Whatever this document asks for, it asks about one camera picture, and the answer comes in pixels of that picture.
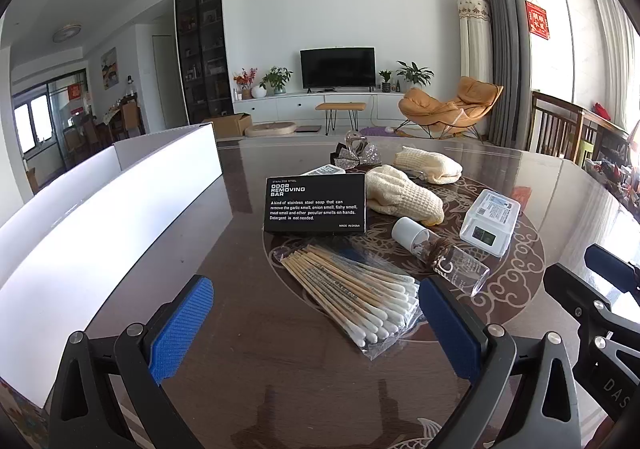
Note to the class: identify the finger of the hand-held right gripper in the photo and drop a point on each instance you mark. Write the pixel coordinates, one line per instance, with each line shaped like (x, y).
(612, 266)
(580, 296)

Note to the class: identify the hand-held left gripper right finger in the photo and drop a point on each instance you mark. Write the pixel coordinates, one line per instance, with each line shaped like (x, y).
(445, 324)

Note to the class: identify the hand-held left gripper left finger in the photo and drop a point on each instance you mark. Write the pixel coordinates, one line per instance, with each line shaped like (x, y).
(182, 324)

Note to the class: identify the clear bottle with white cap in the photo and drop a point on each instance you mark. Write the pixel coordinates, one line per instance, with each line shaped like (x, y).
(440, 254)

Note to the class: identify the cotton swab packet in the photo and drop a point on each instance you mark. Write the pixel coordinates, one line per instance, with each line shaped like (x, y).
(350, 289)

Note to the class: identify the clear plastic box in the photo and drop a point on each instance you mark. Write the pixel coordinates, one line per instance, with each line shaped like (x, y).
(492, 221)

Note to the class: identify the cream knit glove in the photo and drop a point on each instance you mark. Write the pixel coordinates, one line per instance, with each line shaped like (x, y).
(400, 196)
(427, 164)

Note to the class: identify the black soap box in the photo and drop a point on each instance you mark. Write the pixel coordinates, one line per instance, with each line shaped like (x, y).
(315, 204)

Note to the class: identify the rhinestone bow hair clip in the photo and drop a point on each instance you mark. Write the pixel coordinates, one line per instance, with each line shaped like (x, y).
(357, 154)

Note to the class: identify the white tube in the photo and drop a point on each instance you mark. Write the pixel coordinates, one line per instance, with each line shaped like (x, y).
(322, 171)

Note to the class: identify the wooden chair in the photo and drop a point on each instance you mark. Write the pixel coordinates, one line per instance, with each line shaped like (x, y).
(555, 129)

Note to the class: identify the floral cushion chair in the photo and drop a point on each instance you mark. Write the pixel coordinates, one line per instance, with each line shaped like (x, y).
(22, 419)

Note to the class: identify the brown cardboard box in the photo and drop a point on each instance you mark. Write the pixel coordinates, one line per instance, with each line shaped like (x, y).
(230, 125)

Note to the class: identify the purple mat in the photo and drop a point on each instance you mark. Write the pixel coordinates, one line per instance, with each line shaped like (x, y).
(376, 131)

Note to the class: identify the wooden dining table with chairs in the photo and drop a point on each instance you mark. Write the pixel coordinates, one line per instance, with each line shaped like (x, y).
(120, 121)

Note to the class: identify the beige cat scratcher bed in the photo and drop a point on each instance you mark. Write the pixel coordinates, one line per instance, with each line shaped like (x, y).
(270, 130)

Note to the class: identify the orange lounge chair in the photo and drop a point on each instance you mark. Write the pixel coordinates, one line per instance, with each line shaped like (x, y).
(450, 106)

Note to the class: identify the dark flat mat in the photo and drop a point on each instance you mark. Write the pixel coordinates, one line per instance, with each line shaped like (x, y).
(307, 129)

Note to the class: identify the white television cabinet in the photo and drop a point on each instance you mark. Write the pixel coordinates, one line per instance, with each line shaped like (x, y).
(280, 105)

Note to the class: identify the grey curtain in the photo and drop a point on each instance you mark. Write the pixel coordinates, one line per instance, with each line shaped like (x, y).
(500, 54)

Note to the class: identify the wooden bench with metal legs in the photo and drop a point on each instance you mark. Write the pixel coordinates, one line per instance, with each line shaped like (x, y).
(340, 106)

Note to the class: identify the round white vase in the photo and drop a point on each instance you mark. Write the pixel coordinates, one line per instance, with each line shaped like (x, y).
(259, 92)

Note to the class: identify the small potted plant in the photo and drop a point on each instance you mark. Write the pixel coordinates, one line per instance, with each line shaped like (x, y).
(385, 81)

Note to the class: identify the red flower arrangement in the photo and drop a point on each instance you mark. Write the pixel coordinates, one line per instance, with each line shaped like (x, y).
(245, 81)

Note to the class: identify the large leafy potted plant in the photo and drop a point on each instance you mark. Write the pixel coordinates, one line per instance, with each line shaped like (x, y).
(414, 73)

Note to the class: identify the red window decoration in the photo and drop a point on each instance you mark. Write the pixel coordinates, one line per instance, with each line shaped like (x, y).
(74, 91)

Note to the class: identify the bushy potted plant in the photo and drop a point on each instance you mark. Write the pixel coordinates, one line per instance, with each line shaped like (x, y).
(276, 78)

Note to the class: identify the covered standing air conditioner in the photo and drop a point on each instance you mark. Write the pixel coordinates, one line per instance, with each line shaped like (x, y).
(474, 36)

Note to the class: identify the dark glass display cabinet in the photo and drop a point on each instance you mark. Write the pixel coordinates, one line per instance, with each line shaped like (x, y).
(202, 54)

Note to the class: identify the flat screen television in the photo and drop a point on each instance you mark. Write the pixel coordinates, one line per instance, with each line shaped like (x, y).
(337, 68)

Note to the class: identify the round ceiling light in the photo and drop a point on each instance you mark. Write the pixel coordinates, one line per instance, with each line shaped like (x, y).
(67, 33)

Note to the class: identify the red wall hanging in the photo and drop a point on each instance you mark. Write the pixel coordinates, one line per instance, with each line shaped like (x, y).
(538, 20)

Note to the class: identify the wall painting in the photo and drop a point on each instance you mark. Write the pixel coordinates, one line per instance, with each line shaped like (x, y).
(109, 68)

